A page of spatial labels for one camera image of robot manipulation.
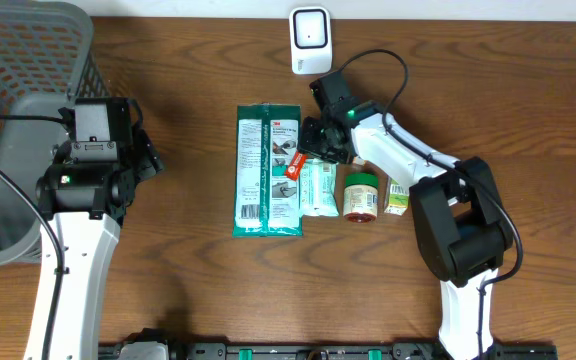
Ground small orange box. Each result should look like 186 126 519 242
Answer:
352 157 366 166

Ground mint green wipes pack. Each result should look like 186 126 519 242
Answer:
299 159 339 217

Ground white jar green lid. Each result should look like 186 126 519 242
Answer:
343 173 378 223

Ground green yellow juice carton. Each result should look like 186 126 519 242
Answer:
384 178 409 216

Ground green 3M package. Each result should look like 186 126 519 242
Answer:
232 104 302 237

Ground red sachet packet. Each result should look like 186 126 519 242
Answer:
284 151 307 181

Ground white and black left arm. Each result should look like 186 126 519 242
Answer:
24 127 163 359

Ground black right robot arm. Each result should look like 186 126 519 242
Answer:
298 100 518 359

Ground white barcode scanner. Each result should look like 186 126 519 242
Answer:
289 6 332 75

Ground dark grey plastic mesh basket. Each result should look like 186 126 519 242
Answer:
0 1 108 266

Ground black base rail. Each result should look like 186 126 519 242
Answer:
97 341 559 360

